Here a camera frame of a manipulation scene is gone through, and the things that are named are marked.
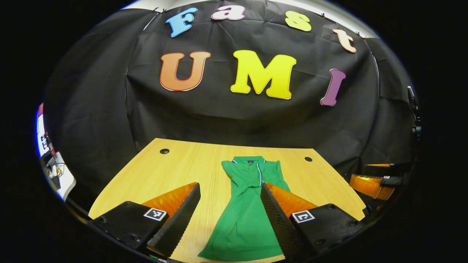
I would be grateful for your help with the computer monitor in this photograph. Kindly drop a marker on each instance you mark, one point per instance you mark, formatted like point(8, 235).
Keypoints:
point(40, 135)

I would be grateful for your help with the small white side table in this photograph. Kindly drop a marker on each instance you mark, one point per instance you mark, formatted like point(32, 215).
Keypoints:
point(67, 180)

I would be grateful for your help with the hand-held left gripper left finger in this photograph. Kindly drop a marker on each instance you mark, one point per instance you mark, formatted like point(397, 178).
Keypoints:
point(179, 223)

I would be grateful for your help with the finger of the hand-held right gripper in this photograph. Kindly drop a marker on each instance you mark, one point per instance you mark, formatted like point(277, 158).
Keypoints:
point(367, 185)
point(380, 170)

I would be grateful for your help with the black stand pole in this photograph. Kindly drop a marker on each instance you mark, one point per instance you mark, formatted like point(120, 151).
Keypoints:
point(413, 106)

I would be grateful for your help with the green T-shirt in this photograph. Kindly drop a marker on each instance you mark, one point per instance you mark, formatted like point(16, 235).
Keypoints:
point(241, 219)

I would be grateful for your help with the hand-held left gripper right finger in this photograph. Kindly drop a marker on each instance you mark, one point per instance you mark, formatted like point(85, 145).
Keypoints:
point(276, 219)

